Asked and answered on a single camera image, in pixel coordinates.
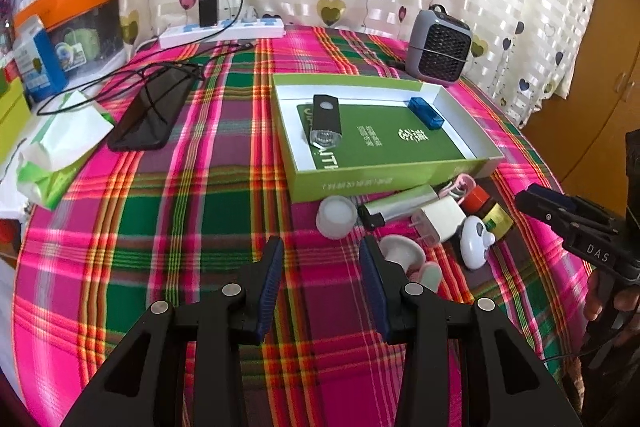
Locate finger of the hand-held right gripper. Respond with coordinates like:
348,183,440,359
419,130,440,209
525,184,623,224
515,191,618,242

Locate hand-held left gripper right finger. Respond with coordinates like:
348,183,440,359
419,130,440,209
359,234,583,427

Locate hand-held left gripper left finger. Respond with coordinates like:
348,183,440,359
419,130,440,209
60,235,286,427

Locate brown bottle red cap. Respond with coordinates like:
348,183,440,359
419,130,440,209
460,185,515,238

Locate white round gadget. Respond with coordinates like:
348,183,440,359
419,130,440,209
459,216,497,270

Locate white charger plug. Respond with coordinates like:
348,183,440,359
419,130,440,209
411,198,467,245

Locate green cardboard box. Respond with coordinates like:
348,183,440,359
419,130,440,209
271,74,506,204

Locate person's right hand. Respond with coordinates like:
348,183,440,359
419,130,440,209
582,267,640,323

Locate white round cap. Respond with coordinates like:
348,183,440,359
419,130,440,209
316,196,358,240

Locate pink clip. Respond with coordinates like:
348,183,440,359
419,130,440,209
440,173,476,202

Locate silver power bank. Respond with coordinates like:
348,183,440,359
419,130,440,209
357,184,441,229

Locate plaid tablecloth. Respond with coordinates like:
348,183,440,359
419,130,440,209
10,26,591,427

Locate wooden cabinet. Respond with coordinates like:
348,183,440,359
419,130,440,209
525,0,640,202

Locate blue usb adapter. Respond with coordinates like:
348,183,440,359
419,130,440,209
407,97,445,130

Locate black lighter device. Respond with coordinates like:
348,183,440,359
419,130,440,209
310,94,344,148

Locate grey desk fan heater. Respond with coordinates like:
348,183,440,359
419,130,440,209
405,4,473,86

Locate black smartphone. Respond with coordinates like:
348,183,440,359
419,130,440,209
107,66,196,152

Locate green tissue pack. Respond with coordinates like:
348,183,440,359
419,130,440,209
17,89,116,210

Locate white power strip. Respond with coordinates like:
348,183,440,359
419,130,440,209
159,14,285,49

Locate black power adapter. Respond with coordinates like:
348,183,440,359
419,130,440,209
198,0,221,28

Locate lime green boxes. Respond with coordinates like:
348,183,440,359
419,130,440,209
0,62,31,162

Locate blue carton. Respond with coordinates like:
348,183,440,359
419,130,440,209
12,14,68,104

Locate black charging cable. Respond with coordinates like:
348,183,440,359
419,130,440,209
37,39,256,118

